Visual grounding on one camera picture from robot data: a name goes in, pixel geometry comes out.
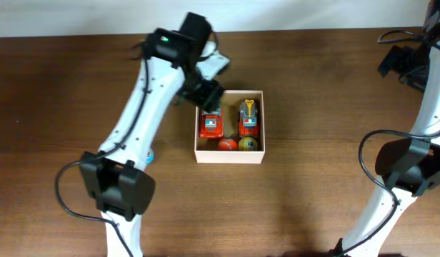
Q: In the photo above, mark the orange face ball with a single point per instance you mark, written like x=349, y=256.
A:
x=227, y=144

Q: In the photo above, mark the yellow face ball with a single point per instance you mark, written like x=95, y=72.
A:
x=248, y=144

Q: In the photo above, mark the red toy fire truck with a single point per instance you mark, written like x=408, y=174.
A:
x=211, y=125

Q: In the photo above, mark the blue face ball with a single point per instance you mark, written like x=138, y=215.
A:
x=149, y=157

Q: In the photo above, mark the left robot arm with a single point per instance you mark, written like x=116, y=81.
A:
x=180, y=63

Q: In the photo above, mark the red toy truck yellow ladder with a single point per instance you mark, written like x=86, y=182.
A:
x=249, y=119

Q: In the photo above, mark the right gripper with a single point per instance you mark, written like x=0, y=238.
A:
x=395, y=61

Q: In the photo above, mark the white cardboard box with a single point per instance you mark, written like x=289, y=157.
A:
x=205, y=150

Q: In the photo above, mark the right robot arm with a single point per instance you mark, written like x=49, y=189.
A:
x=409, y=166

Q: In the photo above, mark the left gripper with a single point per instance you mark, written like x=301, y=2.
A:
x=211, y=102

